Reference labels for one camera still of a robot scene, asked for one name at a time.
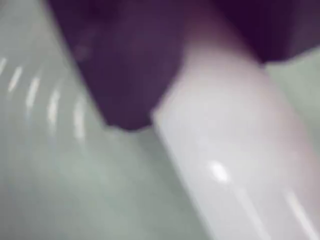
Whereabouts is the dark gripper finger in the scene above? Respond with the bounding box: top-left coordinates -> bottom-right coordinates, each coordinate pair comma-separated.
214,0 -> 320,65
46,0 -> 198,132

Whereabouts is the white marker pen red cap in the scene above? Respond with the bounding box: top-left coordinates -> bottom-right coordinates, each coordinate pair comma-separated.
149,0 -> 320,240

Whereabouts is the teal plastic plate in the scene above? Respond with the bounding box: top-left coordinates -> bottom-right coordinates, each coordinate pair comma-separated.
0,0 -> 320,240

